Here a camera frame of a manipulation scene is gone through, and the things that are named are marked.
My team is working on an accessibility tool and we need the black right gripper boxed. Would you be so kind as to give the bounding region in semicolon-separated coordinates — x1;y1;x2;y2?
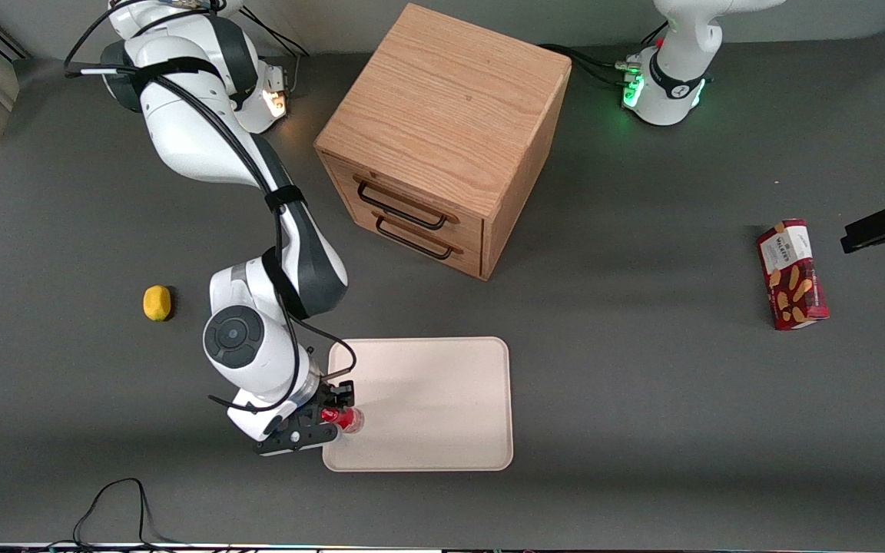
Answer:
256;379;356;456

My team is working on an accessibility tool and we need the white rectangular tray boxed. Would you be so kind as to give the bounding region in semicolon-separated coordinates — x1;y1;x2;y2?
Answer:
323;336;514;472

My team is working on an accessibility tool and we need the red tartan shortbread box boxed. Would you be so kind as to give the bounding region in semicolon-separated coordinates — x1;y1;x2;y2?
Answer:
757;219;830;331

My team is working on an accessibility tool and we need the wooden drawer front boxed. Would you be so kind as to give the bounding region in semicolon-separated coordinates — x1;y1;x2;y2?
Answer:
331;192;484;279
322;152;486;250

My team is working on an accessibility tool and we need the yellow lemon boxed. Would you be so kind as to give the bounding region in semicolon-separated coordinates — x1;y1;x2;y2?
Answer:
142;285;173;322

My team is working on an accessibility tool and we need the wooden drawer cabinet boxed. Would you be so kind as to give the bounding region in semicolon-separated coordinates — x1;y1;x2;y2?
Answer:
313;3;572;282

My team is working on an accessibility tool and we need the black cable along right arm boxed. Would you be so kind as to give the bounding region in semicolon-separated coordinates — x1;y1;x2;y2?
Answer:
64;0;359;416

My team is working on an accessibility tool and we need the black metal drawer handle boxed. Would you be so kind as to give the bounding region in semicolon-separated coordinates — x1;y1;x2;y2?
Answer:
356;180;449;230
375;215;456;260

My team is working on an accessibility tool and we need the thin black table cable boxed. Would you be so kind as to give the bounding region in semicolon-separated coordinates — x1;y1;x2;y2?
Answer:
72;478;190;551

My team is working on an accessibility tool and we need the thick black left base cable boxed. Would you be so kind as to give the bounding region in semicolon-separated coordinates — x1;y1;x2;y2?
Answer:
539;43;637;87

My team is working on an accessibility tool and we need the black right arm base cable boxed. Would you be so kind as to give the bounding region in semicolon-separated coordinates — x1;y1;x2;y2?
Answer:
241;8;311;59

